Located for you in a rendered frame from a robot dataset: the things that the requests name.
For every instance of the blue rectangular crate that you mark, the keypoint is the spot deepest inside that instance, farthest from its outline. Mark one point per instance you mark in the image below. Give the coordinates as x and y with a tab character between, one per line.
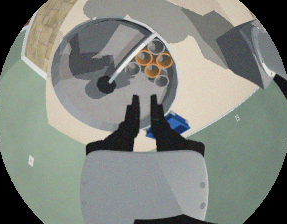
175	124

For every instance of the bronze bushing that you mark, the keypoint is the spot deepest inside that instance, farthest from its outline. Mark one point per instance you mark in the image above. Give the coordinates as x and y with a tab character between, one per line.
166	63
153	73
141	61

